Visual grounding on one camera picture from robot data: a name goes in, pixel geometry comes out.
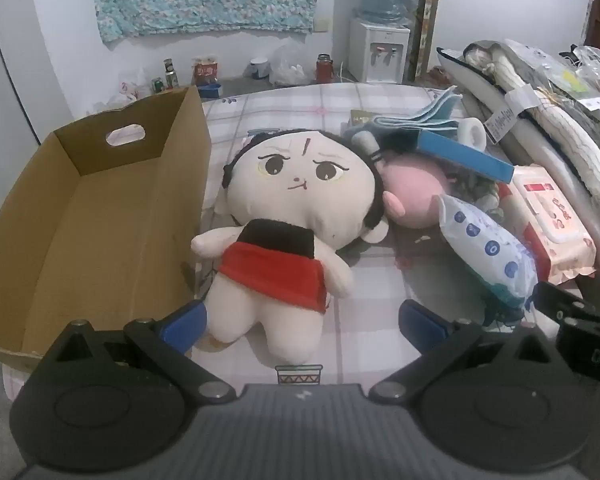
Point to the blue dotted tissue pack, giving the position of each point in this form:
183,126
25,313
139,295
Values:
485,250

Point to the white wall socket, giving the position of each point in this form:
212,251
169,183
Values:
322,25

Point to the pink checked bed sheet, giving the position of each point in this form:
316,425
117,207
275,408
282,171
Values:
370,300

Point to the blue bowl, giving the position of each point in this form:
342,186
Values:
211,91

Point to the green can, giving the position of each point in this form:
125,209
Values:
157,86

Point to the red thermos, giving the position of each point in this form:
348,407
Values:
324,69

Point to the crinkled clear plastic bag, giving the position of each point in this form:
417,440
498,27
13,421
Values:
597,70

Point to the brown cardboard box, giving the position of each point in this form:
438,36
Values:
105,240

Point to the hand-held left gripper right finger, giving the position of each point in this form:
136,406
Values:
421,324

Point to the glass bottle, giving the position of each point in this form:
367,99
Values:
170,74

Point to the dark patterned cloth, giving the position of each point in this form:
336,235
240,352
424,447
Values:
475,190

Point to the white water dispenser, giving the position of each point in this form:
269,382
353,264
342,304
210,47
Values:
377,52

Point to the green gold small box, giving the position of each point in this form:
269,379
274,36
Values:
361,117

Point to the light blue folded cloth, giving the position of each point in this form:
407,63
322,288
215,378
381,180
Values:
430,115

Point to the white plastic bag red print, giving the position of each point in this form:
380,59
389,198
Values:
130,91

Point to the long blue box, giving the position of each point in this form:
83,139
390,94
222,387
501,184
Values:
470,157

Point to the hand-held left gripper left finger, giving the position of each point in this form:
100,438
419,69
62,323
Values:
186,324

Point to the packaged white knitted blanket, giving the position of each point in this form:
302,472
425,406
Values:
575,145

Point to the packaged grey bedding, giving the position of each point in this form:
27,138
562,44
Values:
485,95

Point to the pink wet wipes pack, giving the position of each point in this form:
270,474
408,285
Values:
550,210

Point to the large plush doll red skirt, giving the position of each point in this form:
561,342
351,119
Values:
290,195

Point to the small pink plush toy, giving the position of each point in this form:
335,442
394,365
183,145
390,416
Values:
412,190

